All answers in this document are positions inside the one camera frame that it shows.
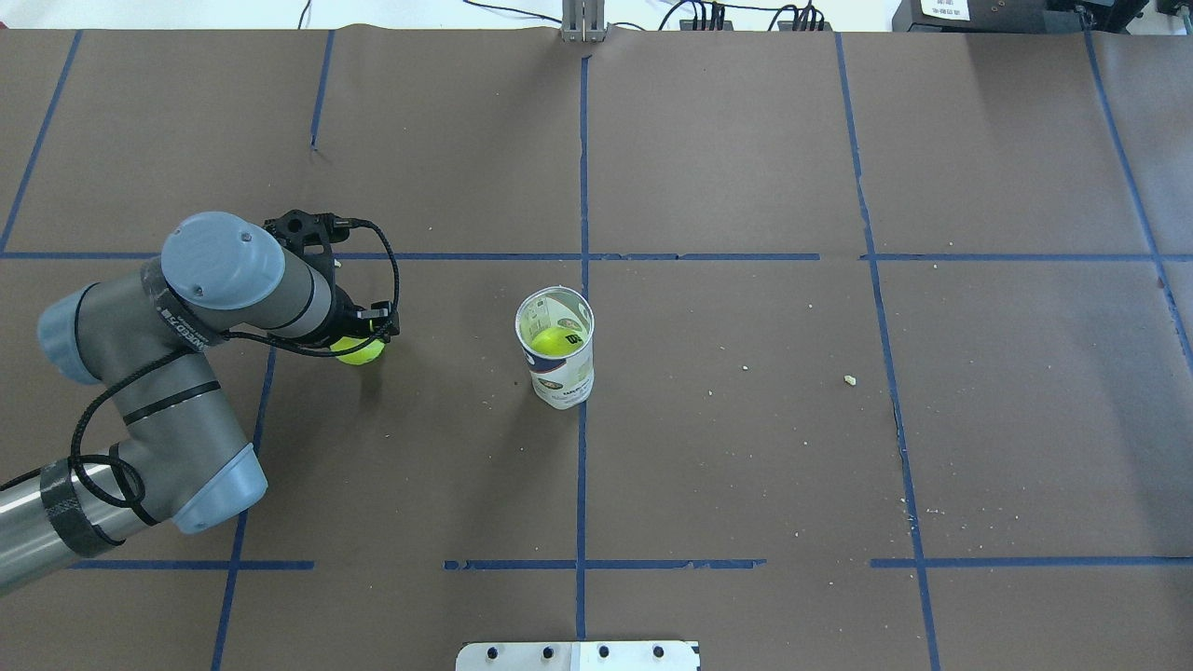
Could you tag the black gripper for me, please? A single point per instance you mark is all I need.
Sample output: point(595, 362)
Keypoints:
point(344, 318)

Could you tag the yellow tennis ball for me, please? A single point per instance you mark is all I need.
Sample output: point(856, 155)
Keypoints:
point(359, 352)

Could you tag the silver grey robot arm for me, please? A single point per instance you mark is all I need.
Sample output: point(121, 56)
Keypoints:
point(162, 443)

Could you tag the tennis ball inside can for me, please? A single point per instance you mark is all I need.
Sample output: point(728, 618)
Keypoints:
point(557, 342)

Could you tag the clear tennis ball can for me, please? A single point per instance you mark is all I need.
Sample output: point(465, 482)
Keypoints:
point(564, 382)

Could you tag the black computer box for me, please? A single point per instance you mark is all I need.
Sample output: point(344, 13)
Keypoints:
point(986, 17)

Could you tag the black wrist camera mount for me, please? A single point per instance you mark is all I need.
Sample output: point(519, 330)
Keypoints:
point(311, 237)

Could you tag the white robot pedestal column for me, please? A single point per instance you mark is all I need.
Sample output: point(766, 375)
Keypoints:
point(581, 655)

